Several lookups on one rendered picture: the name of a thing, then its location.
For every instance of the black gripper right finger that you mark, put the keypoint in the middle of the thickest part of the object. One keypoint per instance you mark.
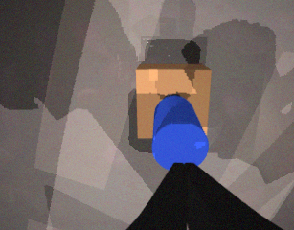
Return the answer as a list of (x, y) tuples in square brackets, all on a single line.
[(212, 207)]

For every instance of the blue marker cap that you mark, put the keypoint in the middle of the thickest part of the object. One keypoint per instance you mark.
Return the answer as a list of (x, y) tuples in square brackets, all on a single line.
[(177, 133)]

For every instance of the tan square block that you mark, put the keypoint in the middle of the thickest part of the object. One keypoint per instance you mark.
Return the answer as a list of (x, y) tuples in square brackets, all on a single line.
[(154, 82)]

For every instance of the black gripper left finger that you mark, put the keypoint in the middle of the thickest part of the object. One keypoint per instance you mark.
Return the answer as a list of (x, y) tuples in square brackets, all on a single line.
[(168, 206)]

